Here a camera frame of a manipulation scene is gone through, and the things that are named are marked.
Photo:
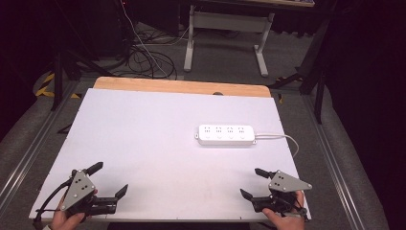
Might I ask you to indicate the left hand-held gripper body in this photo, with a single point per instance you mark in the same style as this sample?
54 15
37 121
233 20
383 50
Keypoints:
77 191

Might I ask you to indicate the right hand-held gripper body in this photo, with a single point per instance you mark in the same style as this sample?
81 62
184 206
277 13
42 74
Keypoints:
285 184

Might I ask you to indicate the person's left hand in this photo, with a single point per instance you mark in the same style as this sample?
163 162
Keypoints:
63 219

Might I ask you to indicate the person's right hand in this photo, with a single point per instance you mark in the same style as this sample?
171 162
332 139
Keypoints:
285 220

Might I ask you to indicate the white power strip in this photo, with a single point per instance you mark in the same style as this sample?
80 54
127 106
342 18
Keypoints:
226 134

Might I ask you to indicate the white board sheet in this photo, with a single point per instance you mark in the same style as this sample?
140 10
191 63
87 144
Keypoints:
166 143

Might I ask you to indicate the yellow black floor tape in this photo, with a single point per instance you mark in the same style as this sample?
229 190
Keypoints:
44 87

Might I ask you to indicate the black metal stand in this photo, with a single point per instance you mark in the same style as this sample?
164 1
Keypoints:
58 80
314 73

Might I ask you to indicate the aluminium floor rail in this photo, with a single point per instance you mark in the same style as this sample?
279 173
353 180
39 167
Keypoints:
332 166
35 143

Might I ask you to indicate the white metal desk frame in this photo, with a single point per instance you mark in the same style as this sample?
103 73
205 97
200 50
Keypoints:
228 22

